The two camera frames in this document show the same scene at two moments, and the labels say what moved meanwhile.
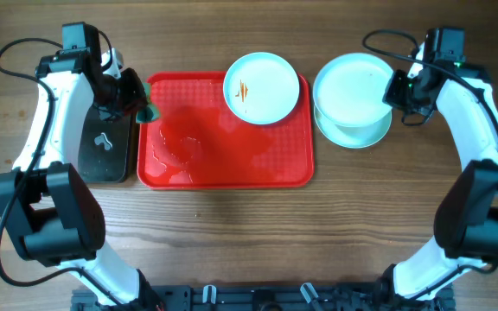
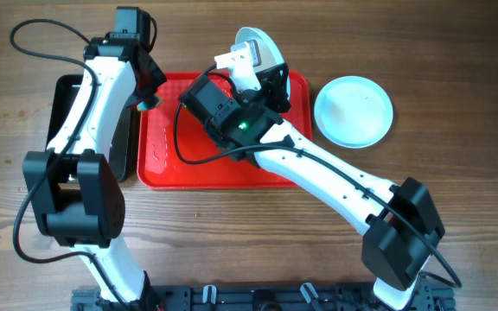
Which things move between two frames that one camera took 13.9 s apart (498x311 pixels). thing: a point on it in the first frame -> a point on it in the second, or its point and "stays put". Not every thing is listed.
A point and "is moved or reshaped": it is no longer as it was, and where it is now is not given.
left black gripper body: x=123 y=92 -> x=149 y=83
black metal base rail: x=327 y=297 stays put
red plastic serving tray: x=199 y=142 stays put
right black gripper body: x=403 y=92 -> x=270 y=95
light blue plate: x=261 y=88 is moved or reshaped
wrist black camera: x=81 y=35 -> x=131 y=22
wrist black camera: x=448 y=43 -> x=213 y=105
